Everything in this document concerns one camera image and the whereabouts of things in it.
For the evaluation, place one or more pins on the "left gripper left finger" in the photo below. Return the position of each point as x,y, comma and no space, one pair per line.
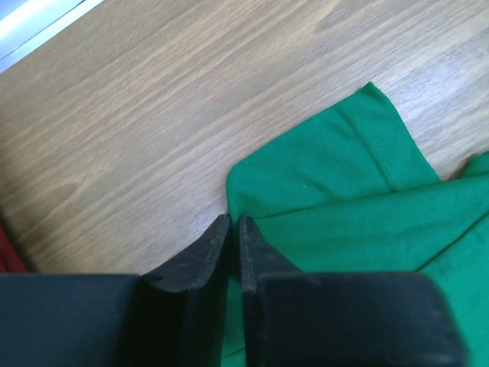
177,318

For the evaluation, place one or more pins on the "folded red t shirt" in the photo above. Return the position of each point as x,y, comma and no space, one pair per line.
10,259

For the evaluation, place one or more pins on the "green t shirt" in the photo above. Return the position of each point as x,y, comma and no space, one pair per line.
349,190

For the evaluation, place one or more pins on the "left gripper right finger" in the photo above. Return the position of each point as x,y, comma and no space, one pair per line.
297,318

